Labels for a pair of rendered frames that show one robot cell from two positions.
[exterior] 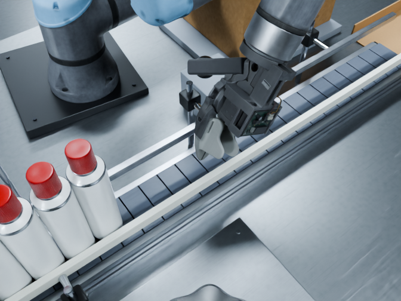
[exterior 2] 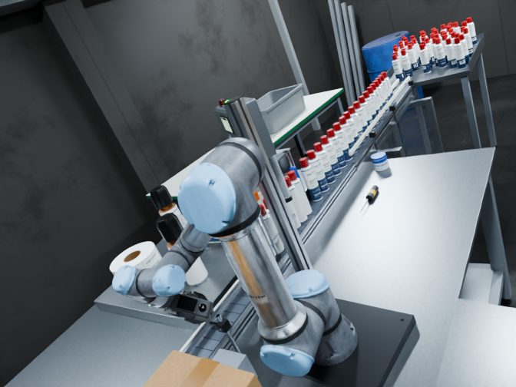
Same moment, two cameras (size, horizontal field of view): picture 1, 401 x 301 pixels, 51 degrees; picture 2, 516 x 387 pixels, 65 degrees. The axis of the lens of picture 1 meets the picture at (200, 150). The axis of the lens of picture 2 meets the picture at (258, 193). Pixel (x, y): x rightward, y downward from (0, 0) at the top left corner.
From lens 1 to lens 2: 1.55 m
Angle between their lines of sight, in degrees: 105
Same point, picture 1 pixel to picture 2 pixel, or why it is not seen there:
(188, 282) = (211, 293)
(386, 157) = not seen: outside the picture
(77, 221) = not seen: hidden behind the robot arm
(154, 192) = (237, 307)
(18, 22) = (463, 362)
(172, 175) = (232, 317)
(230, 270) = not seen: hidden behind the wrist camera
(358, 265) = (149, 350)
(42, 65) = (371, 331)
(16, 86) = (367, 309)
